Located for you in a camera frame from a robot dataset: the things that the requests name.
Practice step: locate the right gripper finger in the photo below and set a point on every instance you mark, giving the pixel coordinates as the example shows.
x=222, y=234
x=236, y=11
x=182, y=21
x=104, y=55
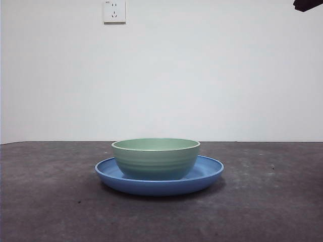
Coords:
x=308, y=4

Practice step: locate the green ribbed bowl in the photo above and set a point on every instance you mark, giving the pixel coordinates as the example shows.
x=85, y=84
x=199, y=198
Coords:
x=156, y=161

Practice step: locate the blue plate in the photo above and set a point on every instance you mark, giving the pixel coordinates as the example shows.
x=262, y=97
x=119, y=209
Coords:
x=159, y=189

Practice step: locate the white wall socket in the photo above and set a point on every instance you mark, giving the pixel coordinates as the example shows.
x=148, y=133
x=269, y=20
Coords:
x=114, y=12

